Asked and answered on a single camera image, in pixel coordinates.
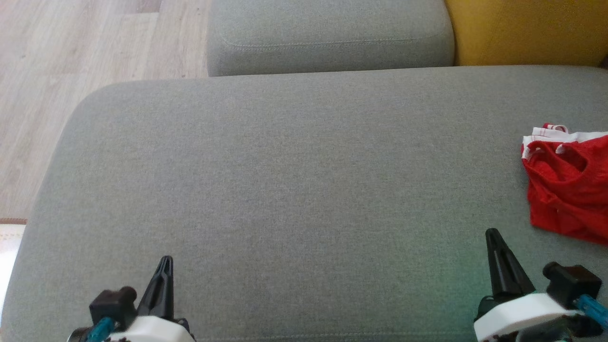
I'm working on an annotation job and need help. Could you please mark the yellow sofa cushion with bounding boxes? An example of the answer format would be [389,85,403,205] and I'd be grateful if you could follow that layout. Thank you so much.
[444,0,608,67]

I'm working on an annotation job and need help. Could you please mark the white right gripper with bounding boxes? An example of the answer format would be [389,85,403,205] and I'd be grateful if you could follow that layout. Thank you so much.
[474,228,582,342]

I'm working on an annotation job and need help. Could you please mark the small grey sofa cushion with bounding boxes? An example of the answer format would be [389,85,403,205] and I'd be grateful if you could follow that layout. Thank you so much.
[207,0,456,77]

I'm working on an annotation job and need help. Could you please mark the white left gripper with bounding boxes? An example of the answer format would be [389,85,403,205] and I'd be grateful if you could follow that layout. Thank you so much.
[107,256,196,342]

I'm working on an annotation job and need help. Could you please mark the red mesh garment white stripes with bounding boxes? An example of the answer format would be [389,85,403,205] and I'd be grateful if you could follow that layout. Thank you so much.
[520,123,608,246]

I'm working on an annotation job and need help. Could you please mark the black cable with teal plug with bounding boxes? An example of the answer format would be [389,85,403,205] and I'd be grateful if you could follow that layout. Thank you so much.
[85,317,114,342]
[572,294,608,328]

